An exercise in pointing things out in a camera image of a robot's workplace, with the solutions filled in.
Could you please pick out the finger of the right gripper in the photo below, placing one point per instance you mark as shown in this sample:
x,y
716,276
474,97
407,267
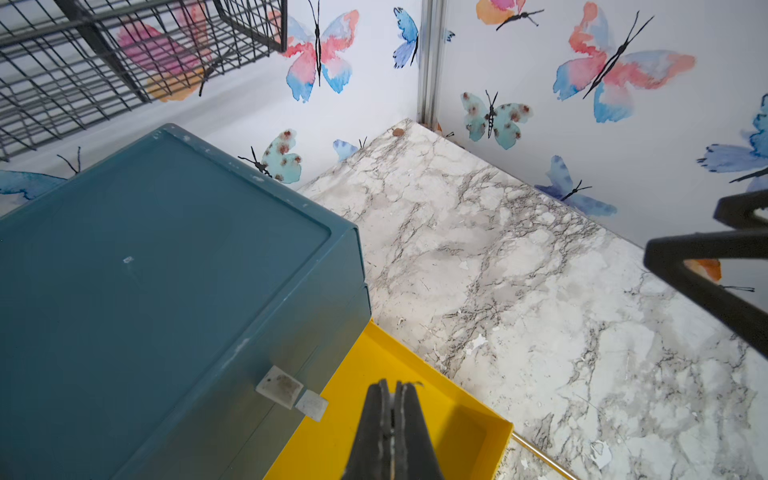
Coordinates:
x,y
665,258
740,211

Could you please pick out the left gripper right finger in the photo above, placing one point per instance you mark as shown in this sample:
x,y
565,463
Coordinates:
x,y
414,456

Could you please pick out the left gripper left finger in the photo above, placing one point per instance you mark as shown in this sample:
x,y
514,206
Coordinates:
x,y
372,448

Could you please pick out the yellow bottom drawer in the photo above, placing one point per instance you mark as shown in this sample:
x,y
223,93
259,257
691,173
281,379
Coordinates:
x,y
468,437

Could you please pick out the teal drawer cabinet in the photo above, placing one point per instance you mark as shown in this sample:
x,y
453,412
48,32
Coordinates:
x,y
145,301

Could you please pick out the yellow pencil middle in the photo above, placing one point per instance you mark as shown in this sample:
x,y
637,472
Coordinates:
x,y
541,455

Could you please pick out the black wire wall basket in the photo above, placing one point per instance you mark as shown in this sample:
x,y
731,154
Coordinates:
x,y
67,66

